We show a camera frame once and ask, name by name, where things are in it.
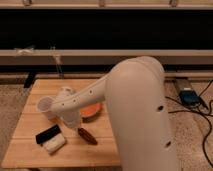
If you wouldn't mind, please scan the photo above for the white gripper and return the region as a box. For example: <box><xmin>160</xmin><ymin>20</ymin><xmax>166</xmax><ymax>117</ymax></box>
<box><xmin>61</xmin><ymin>112</ymin><xmax>82</xmax><ymax>129</ymax></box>

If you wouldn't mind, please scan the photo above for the dark red pepper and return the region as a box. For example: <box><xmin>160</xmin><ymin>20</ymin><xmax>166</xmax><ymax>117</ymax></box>
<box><xmin>78</xmin><ymin>128</ymin><xmax>98</xmax><ymax>145</ymax></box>

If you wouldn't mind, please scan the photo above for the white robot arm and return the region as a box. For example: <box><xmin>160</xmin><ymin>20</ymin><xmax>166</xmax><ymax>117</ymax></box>
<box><xmin>51</xmin><ymin>56</ymin><xmax>180</xmax><ymax>171</ymax></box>

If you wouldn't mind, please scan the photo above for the orange bowl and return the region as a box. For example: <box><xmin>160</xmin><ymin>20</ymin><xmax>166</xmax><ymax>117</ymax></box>
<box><xmin>80</xmin><ymin>103</ymin><xmax>102</xmax><ymax>122</ymax></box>

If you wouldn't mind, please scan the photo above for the black rectangular block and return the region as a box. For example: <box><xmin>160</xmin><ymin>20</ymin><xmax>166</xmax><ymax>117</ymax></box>
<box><xmin>36</xmin><ymin>125</ymin><xmax>61</xmax><ymax>144</ymax></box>

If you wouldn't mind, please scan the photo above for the clear plastic cup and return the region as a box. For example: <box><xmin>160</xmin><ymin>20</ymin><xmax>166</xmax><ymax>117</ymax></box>
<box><xmin>36</xmin><ymin>96</ymin><xmax>55</xmax><ymax>120</ymax></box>

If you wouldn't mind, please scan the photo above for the white sponge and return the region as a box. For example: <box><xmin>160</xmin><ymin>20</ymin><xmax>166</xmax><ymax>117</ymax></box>
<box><xmin>43</xmin><ymin>134</ymin><xmax>66</xmax><ymax>154</ymax></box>

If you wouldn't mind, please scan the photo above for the blue power box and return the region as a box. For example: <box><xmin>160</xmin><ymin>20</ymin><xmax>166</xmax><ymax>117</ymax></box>
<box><xmin>179</xmin><ymin>90</ymin><xmax>200</xmax><ymax>106</ymax></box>

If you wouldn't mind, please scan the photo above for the black cable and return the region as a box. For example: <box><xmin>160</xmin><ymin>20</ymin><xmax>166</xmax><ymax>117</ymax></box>
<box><xmin>165</xmin><ymin>79</ymin><xmax>213</xmax><ymax>168</ymax></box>

